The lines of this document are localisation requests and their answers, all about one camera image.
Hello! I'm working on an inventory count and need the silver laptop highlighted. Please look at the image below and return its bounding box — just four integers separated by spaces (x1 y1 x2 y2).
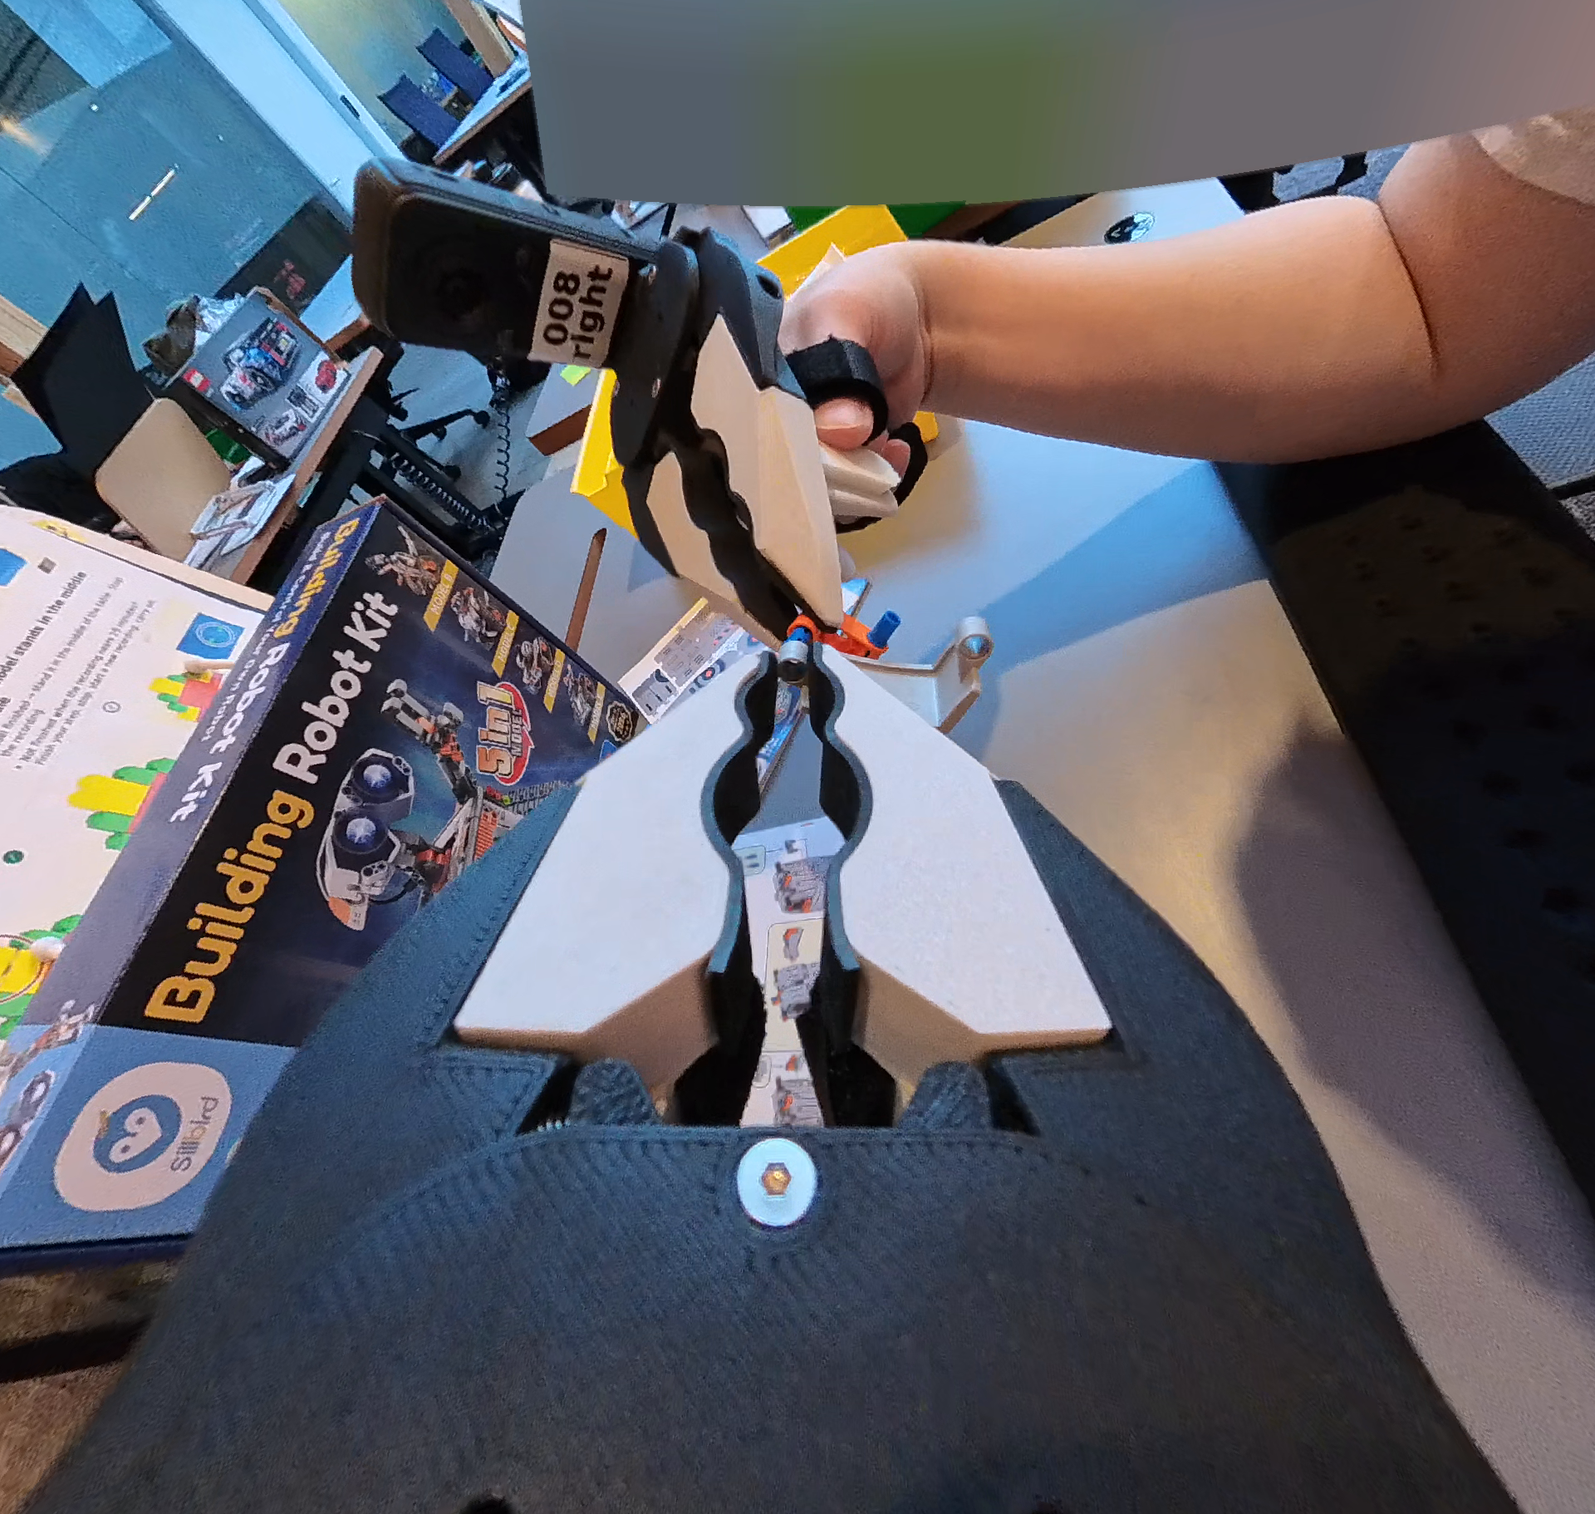
1009 174 1247 249

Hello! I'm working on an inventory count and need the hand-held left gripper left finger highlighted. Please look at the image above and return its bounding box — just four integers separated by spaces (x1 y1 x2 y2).
453 652 779 1127

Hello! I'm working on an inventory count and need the orange connector with blue pins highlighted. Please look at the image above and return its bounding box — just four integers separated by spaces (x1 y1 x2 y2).
785 609 900 661

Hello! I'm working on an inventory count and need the open instruction booklet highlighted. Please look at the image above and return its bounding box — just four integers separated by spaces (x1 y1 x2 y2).
619 591 874 1129

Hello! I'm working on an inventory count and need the green plastic bin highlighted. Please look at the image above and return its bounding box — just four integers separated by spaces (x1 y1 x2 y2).
785 203 998 237

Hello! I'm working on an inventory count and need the car model kit box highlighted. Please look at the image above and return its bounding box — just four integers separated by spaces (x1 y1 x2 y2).
186 292 352 443

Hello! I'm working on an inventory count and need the grey curved building piece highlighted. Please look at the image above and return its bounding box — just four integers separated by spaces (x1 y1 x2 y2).
872 616 995 730

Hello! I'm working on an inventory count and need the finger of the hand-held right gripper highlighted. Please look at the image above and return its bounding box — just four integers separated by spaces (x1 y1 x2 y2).
635 454 799 648
672 315 850 630

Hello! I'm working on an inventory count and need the person's right forearm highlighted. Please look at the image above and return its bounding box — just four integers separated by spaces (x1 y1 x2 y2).
914 130 1595 461

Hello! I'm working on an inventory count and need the grey desk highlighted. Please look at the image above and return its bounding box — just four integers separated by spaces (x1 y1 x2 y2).
491 180 1595 1514

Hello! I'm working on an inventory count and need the yellow plastic bin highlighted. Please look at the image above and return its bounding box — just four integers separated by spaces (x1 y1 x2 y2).
571 205 941 536

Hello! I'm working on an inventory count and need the white instruction poster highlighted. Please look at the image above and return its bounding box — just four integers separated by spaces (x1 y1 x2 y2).
0 504 268 1042

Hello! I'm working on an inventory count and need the blue robot kit box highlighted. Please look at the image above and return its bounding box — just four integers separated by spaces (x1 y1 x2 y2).
0 497 649 1259

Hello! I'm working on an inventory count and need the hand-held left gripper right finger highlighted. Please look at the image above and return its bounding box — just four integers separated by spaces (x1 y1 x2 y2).
797 646 1112 1127

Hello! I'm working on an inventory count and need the person's right hand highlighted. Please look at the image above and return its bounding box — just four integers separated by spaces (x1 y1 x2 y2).
777 240 936 468

